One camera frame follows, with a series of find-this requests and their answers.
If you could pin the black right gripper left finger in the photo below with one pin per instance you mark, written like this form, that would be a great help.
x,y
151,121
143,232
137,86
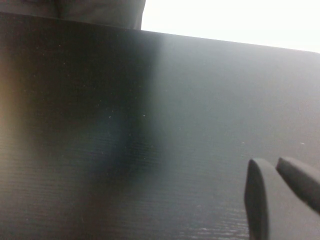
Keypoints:
x,y
275,212

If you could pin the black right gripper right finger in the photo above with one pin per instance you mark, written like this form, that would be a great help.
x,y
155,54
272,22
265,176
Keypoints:
x,y
302,180

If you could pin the person torso in black clothes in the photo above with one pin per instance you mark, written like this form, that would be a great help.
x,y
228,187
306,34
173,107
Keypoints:
x,y
87,11

